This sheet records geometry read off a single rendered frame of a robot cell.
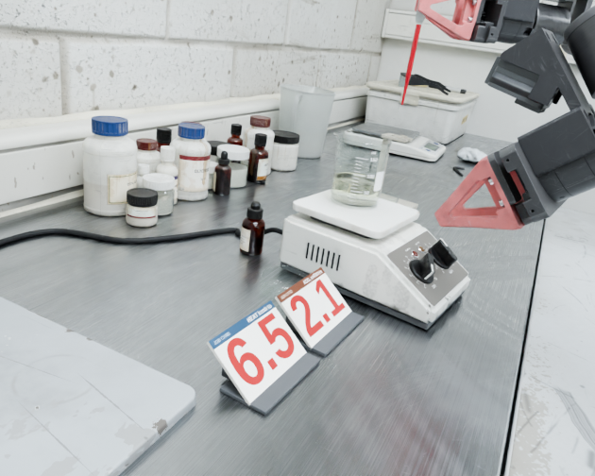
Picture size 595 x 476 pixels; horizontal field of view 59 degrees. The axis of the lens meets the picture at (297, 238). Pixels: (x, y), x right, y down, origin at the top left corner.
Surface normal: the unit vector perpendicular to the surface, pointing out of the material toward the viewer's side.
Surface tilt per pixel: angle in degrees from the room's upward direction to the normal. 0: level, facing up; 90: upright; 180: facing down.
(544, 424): 0
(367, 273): 90
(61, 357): 0
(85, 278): 0
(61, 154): 90
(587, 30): 91
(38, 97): 90
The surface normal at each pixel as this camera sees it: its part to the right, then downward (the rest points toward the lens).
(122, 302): 0.13, -0.92
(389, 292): -0.57, 0.24
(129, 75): 0.88, 0.28
